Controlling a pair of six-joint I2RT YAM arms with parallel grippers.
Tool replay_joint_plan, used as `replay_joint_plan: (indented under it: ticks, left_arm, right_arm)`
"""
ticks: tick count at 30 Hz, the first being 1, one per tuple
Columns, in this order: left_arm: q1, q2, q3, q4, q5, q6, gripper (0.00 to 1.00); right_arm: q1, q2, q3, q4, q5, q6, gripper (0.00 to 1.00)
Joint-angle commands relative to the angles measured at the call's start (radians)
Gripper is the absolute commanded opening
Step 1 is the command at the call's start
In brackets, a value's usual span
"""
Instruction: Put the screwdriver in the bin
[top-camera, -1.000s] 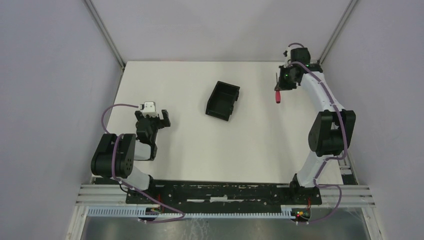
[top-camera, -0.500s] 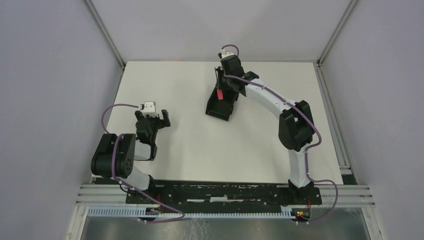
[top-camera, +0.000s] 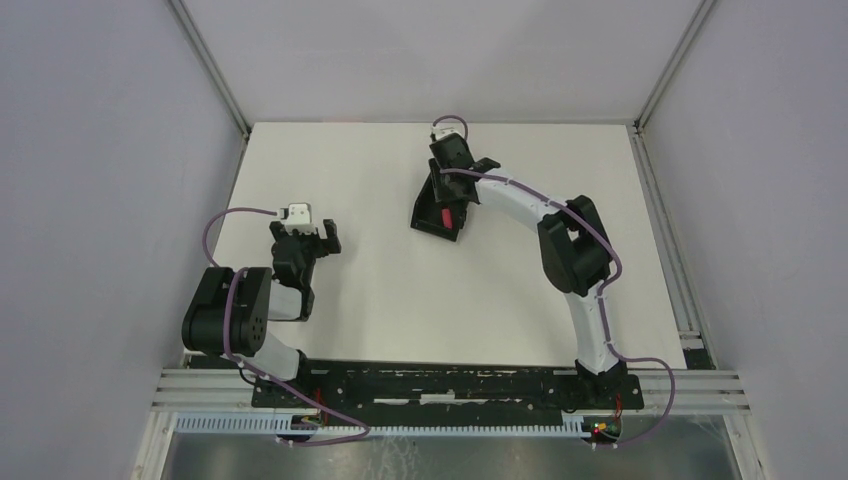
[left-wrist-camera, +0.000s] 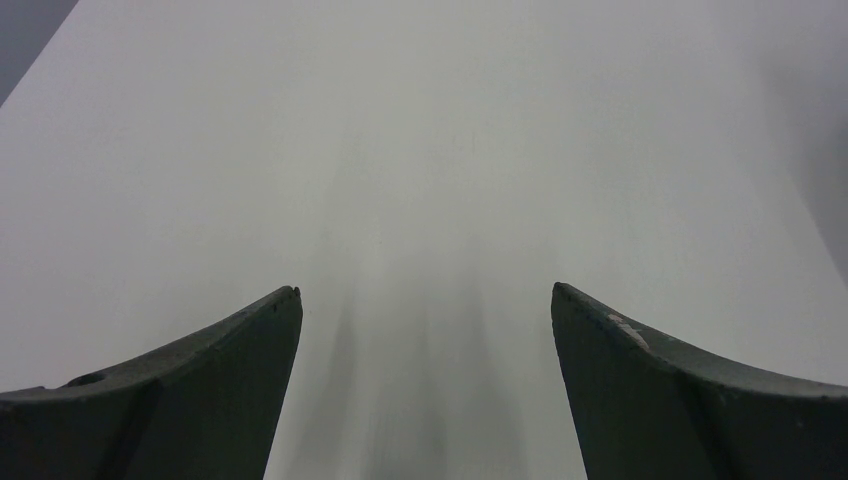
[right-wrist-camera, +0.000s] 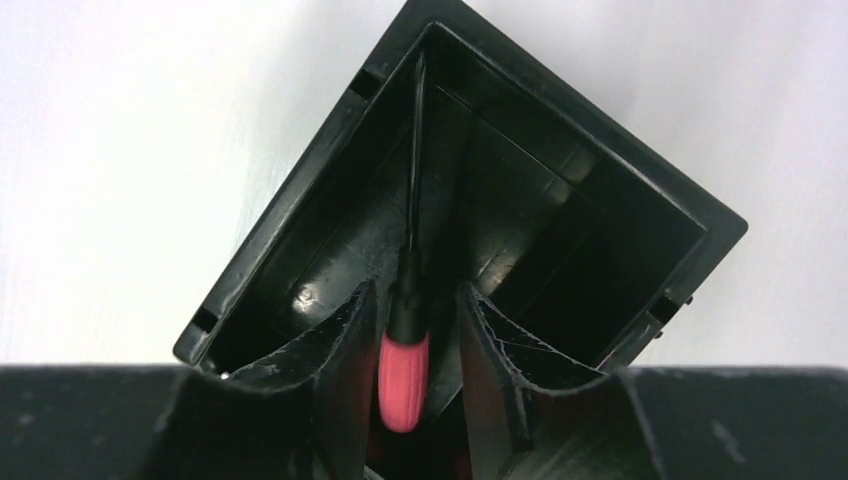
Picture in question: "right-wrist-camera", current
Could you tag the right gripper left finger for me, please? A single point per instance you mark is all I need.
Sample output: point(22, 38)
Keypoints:
point(300, 412)

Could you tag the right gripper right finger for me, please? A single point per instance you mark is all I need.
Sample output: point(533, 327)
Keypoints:
point(533, 412)

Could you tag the red handled screwdriver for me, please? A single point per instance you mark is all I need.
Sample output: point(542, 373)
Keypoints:
point(404, 351)

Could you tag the black plastic bin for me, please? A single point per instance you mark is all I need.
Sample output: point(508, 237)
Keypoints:
point(569, 224)

